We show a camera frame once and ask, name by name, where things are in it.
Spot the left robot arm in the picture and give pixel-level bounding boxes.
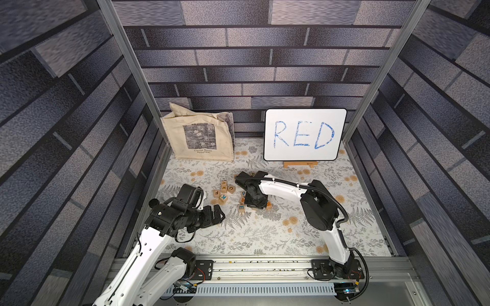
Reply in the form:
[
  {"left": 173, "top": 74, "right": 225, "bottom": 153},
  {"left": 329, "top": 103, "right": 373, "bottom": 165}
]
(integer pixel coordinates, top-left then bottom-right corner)
[{"left": 94, "top": 184, "right": 225, "bottom": 305}]

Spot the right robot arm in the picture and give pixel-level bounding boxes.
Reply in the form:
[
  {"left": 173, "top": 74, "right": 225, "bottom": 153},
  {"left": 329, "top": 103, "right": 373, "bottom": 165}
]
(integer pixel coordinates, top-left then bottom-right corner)
[{"left": 235, "top": 172, "right": 370, "bottom": 281}]

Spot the whiteboard with RED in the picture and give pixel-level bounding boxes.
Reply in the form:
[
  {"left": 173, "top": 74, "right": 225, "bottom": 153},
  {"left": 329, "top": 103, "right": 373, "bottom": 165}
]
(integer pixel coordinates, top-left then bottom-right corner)
[{"left": 264, "top": 108, "right": 347, "bottom": 161}]

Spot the floral table mat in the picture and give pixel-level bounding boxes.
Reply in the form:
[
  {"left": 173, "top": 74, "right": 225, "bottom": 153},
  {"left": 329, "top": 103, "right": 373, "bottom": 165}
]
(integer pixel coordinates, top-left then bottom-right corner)
[{"left": 156, "top": 138, "right": 390, "bottom": 256}]

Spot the wooden whiteboard stand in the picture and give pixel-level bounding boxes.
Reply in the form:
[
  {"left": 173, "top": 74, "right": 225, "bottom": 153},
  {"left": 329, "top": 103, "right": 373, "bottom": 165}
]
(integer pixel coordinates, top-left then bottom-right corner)
[{"left": 283, "top": 161, "right": 319, "bottom": 168}]

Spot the beige canvas tote bag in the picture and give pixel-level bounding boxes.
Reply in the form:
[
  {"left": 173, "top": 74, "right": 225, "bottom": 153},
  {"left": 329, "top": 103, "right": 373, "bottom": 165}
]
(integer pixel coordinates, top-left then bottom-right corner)
[{"left": 162, "top": 103, "right": 235, "bottom": 162}]

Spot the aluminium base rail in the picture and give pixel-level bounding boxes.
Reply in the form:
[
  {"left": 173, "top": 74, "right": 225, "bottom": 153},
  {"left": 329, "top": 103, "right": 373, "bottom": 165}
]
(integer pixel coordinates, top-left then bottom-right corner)
[{"left": 103, "top": 255, "right": 422, "bottom": 286}]

